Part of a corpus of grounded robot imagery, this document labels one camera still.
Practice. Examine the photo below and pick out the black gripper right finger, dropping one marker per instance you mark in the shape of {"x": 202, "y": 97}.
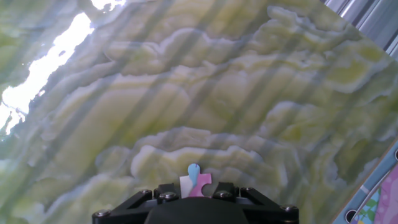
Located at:
{"x": 267, "y": 210}

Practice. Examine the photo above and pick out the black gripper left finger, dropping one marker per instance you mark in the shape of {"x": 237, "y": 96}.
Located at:
{"x": 124, "y": 210}

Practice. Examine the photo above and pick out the butterfly girl puzzle board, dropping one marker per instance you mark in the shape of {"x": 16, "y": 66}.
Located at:
{"x": 373, "y": 196}

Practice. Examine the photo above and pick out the pink blue white puzzle piece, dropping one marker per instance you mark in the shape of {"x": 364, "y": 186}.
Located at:
{"x": 199, "y": 183}

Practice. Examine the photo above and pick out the green marble pattern mat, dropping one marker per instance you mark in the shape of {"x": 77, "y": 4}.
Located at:
{"x": 186, "y": 93}

